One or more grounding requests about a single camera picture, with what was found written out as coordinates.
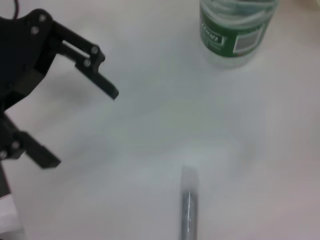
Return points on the silver glitter marker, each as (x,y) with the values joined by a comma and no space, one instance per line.
(190,205)

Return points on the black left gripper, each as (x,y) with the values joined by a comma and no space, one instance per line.
(20,62)

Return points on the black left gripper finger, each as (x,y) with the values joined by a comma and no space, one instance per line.
(42,155)

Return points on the green label water bottle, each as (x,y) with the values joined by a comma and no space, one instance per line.
(235,32)

